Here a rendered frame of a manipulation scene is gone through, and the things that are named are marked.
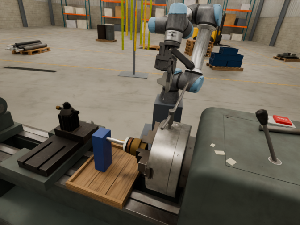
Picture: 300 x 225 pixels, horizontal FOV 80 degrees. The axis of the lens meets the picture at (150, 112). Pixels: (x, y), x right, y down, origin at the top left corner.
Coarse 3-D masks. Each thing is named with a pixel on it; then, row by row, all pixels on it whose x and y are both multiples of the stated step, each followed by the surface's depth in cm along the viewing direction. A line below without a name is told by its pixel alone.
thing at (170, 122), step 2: (170, 110) 68; (172, 110) 68; (174, 110) 68; (170, 112) 68; (172, 112) 67; (174, 112) 68; (168, 114) 69; (170, 114) 68; (172, 114) 68; (172, 116) 68; (172, 118) 69; (170, 120) 69; (172, 120) 69; (168, 122) 70; (170, 122) 70; (172, 122) 70; (168, 124) 71; (170, 124) 70; (168, 126) 72; (170, 126) 71; (168, 128) 72; (170, 128) 72
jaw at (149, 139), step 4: (156, 124) 84; (156, 128) 83; (148, 132) 83; (152, 132) 83; (144, 136) 83; (148, 136) 83; (152, 136) 83; (144, 140) 83; (148, 140) 83; (152, 140) 82
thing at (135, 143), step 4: (128, 140) 83; (132, 140) 84; (136, 140) 83; (140, 140) 82; (128, 144) 82; (132, 144) 82; (136, 144) 81; (140, 144) 82; (144, 144) 82; (128, 148) 82; (132, 148) 81; (136, 148) 81; (144, 148) 81; (128, 152) 83; (132, 152) 82
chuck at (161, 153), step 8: (176, 128) 73; (160, 136) 69; (168, 136) 69; (176, 136) 69; (152, 144) 68; (160, 144) 68; (168, 144) 67; (176, 144) 67; (152, 152) 67; (160, 152) 67; (168, 152) 66; (152, 160) 67; (160, 160) 66; (168, 160) 65; (160, 168) 66; (168, 168) 65; (160, 176) 66; (168, 176) 65; (152, 184) 70; (160, 184) 68; (160, 192) 73
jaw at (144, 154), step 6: (138, 150) 79; (144, 150) 79; (138, 156) 75; (144, 156) 75; (138, 162) 70; (144, 162) 71; (138, 168) 71; (144, 168) 70; (150, 168) 68; (150, 174) 68
